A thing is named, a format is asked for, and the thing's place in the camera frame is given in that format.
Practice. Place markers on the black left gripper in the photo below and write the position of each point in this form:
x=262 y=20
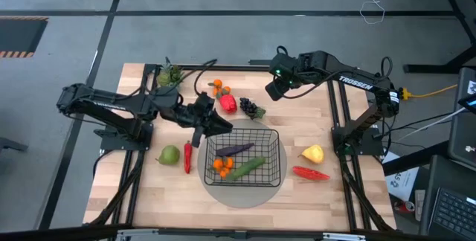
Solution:
x=193 y=114

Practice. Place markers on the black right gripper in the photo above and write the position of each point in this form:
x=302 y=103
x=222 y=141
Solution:
x=284 y=71

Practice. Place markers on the red bell pepper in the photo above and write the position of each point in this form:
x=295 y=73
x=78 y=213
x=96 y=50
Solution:
x=228 y=103

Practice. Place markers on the purple eggplant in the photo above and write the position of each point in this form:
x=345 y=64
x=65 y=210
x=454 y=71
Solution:
x=232 y=150

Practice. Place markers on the dark grape bunch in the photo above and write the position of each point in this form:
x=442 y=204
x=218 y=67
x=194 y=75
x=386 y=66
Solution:
x=248 y=108

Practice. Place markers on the orange tangerine cluster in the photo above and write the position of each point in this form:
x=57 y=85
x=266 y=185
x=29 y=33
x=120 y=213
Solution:
x=218 y=84
x=219 y=164

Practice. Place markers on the red chili pepper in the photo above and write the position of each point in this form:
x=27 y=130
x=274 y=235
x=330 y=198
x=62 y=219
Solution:
x=187 y=157

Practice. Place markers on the green cucumber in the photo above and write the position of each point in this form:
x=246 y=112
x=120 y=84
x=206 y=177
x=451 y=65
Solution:
x=247 y=167

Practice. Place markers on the green pear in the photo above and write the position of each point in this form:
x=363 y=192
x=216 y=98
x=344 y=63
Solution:
x=169 y=155

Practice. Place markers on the yellow pear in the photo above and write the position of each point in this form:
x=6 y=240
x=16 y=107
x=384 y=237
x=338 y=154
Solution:
x=314 y=154

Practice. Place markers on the red watermelon slice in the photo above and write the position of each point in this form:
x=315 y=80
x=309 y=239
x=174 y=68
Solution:
x=308 y=173

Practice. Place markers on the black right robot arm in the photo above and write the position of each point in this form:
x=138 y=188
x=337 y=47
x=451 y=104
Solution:
x=353 y=81

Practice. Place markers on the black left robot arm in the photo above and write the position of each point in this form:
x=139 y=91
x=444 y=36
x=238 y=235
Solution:
x=111 y=103

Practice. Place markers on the green artificial succulent plant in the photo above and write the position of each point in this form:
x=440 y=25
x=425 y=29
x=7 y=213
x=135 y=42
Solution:
x=169 y=75

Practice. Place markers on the round grey mat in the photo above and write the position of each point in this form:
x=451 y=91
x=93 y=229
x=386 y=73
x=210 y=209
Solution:
x=241 y=196

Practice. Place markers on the red drink can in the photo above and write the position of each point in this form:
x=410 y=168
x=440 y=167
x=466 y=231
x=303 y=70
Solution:
x=405 y=207

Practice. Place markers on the black phone with lit screen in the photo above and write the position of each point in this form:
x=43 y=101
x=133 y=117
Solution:
x=469 y=102

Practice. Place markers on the grey chair leg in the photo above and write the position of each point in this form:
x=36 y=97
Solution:
x=13 y=145

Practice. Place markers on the black hazard-striped floor mat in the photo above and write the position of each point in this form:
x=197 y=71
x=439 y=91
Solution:
x=18 y=34

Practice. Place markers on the black laptop keyboard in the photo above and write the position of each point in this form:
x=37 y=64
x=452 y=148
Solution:
x=453 y=211

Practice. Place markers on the black aluminium table frame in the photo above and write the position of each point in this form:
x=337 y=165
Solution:
x=230 y=66

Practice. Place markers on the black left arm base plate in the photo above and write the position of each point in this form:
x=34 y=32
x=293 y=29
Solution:
x=111 y=144

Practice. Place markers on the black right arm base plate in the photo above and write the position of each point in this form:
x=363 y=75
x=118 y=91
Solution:
x=368 y=144

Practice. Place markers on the black desk leg frame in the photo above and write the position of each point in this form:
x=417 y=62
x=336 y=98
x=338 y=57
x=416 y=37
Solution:
x=451 y=6

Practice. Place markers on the black table edge rail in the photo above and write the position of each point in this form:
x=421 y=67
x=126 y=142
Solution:
x=56 y=231

